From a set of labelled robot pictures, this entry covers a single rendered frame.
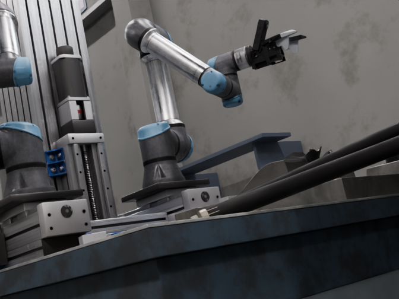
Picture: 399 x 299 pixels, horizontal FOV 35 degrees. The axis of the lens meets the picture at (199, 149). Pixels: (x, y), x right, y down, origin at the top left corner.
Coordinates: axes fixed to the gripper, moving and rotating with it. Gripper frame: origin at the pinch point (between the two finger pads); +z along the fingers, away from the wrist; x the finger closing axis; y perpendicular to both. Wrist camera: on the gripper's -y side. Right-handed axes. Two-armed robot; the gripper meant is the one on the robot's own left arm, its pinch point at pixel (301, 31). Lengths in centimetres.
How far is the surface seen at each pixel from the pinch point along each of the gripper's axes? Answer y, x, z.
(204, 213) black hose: 47, 125, 1
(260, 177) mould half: 44, 80, -3
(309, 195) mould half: 50, 85, 8
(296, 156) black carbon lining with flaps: 42, 75, 5
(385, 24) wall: -41, -281, 12
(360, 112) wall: 17, -291, -24
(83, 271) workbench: 49, 146, -8
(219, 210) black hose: 47, 124, 3
